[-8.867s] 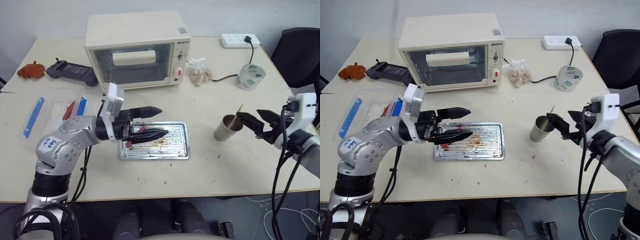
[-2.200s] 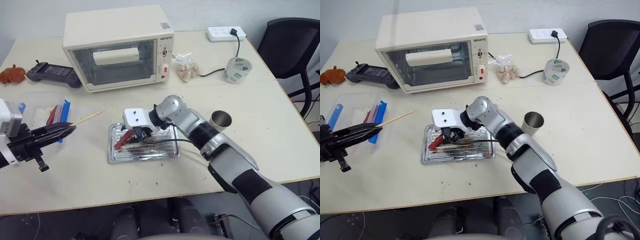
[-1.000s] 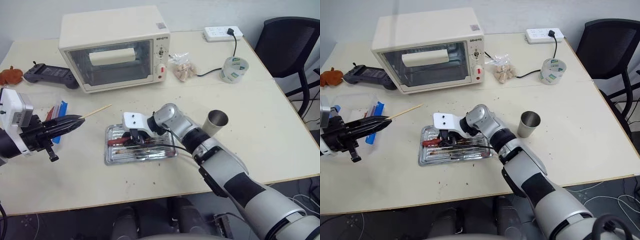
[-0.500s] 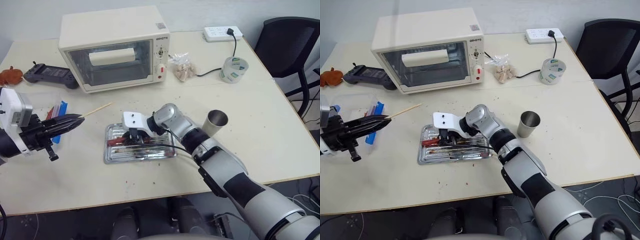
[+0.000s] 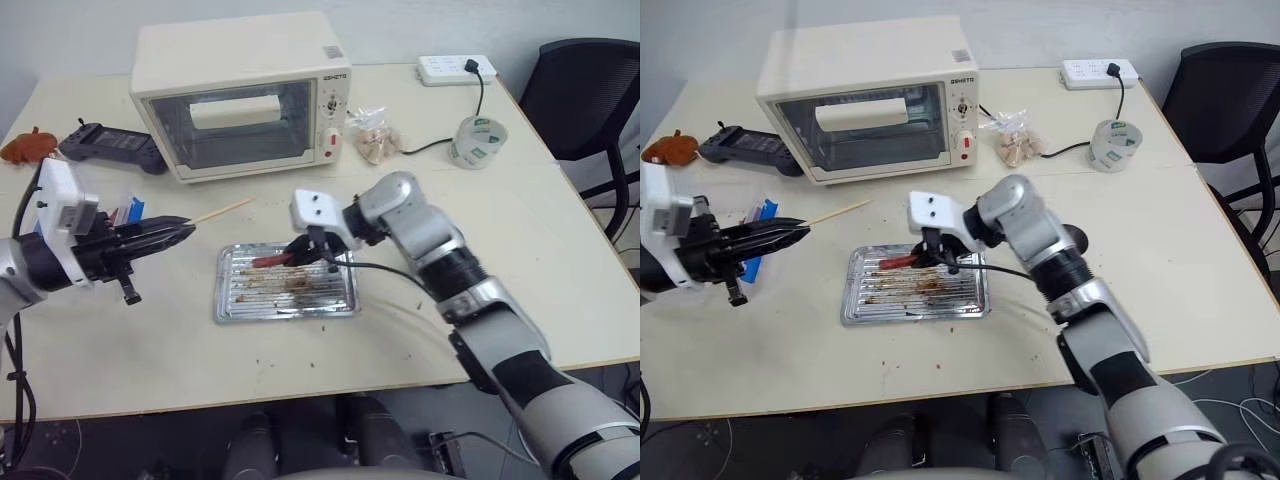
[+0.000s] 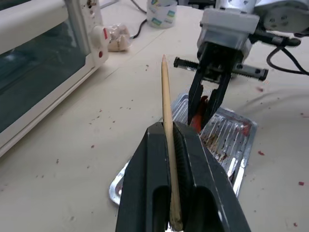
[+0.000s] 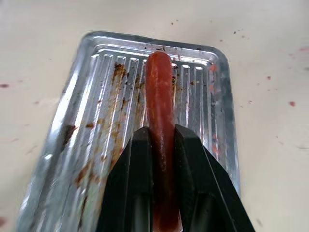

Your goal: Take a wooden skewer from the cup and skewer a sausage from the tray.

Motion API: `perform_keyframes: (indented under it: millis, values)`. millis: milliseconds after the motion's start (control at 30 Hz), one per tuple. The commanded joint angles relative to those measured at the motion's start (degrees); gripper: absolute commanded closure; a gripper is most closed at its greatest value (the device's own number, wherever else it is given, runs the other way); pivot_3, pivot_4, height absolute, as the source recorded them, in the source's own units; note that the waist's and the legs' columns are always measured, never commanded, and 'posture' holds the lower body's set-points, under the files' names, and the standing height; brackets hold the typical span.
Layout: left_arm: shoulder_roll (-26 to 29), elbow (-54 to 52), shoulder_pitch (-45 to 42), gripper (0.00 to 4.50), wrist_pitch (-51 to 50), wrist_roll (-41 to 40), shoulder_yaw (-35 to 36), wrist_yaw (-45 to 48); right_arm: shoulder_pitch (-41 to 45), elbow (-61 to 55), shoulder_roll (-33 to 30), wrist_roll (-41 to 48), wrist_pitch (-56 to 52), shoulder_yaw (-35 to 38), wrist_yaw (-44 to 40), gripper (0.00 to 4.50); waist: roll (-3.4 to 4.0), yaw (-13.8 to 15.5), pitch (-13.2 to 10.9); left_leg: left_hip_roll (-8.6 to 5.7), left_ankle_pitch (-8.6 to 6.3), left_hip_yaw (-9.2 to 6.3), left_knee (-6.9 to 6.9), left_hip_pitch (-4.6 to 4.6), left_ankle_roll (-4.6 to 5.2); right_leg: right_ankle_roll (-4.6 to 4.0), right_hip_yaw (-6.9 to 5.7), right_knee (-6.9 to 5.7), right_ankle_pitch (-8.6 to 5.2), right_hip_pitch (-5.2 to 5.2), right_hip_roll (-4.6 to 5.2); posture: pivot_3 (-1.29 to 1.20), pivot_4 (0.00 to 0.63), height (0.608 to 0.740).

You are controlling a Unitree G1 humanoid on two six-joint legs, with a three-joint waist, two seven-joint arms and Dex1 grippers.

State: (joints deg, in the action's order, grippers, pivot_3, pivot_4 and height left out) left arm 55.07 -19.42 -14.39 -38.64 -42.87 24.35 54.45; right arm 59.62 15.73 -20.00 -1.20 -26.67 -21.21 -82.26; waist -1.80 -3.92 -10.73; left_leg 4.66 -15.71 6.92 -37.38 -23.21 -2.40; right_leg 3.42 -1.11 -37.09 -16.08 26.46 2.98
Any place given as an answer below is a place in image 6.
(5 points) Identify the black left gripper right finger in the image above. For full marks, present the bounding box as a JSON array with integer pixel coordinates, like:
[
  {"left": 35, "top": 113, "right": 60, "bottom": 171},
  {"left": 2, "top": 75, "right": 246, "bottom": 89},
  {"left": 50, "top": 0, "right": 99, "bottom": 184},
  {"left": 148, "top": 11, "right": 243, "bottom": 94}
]
[{"left": 172, "top": 121, "right": 252, "bottom": 232}]

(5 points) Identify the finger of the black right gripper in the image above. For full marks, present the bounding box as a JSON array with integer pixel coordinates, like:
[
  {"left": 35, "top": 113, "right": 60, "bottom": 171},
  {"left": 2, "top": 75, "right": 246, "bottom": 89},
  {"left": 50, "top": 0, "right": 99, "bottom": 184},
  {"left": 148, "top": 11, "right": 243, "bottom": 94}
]
[
  {"left": 187, "top": 62, "right": 211, "bottom": 126},
  {"left": 201, "top": 72, "right": 233, "bottom": 129}
]

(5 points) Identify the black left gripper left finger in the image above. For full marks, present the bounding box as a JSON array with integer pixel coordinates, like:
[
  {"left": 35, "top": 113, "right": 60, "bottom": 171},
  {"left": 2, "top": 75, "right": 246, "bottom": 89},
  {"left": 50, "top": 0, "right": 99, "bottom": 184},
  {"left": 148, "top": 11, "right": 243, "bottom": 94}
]
[{"left": 115, "top": 121, "right": 172, "bottom": 232}]

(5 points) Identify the red sausage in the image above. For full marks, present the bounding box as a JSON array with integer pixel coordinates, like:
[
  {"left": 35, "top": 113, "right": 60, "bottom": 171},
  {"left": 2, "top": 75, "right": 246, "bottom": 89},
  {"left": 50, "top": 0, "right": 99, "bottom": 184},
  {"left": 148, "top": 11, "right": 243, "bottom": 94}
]
[{"left": 189, "top": 95, "right": 210, "bottom": 133}]

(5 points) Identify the wooden skewer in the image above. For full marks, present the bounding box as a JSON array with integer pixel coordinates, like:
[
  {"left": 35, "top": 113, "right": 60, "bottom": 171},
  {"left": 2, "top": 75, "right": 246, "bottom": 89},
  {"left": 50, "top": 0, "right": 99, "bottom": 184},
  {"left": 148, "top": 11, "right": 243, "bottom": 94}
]
[{"left": 161, "top": 54, "right": 184, "bottom": 232}]

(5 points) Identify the silver foil tray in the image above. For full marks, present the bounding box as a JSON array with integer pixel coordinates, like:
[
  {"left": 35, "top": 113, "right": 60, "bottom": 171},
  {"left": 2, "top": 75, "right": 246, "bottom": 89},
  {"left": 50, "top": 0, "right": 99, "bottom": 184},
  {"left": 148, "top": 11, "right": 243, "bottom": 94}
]
[{"left": 108, "top": 92, "right": 258, "bottom": 206}]

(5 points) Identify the white printed paper cup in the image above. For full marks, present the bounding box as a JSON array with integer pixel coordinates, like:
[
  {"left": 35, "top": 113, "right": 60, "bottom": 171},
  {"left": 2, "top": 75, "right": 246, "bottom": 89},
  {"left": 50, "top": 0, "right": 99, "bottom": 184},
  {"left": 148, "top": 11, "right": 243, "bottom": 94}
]
[{"left": 146, "top": 0, "right": 178, "bottom": 29}]

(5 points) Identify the clear bag of beige food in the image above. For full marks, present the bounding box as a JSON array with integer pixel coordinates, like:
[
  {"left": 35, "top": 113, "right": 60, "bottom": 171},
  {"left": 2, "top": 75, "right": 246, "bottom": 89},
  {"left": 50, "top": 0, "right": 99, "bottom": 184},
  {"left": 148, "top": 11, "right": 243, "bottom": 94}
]
[{"left": 106, "top": 23, "right": 133, "bottom": 52}]

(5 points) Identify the white toaster oven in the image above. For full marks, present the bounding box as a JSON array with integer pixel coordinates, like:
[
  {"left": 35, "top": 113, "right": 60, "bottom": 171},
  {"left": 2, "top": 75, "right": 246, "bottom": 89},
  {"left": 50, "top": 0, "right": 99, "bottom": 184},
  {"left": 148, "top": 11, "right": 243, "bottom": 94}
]
[{"left": 0, "top": 0, "right": 110, "bottom": 157}]

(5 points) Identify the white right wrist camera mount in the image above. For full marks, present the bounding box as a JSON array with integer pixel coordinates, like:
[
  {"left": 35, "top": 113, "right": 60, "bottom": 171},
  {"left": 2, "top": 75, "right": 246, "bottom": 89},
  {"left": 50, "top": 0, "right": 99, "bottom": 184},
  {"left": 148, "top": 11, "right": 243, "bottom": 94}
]
[{"left": 197, "top": 8, "right": 261, "bottom": 63}]

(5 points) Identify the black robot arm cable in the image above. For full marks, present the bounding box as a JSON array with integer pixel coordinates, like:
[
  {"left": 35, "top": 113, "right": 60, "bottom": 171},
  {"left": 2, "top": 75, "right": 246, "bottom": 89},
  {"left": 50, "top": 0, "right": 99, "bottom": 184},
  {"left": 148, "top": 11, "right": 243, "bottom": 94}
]
[{"left": 251, "top": 30, "right": 309, "bottom": 76}]

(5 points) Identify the black power cable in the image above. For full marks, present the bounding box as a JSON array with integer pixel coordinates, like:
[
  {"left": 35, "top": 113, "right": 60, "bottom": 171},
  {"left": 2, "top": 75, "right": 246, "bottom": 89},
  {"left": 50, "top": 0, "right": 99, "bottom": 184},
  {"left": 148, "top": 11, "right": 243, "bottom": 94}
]
[{"left": 129, "top": 0, "right": 148, "bottom": 40}]

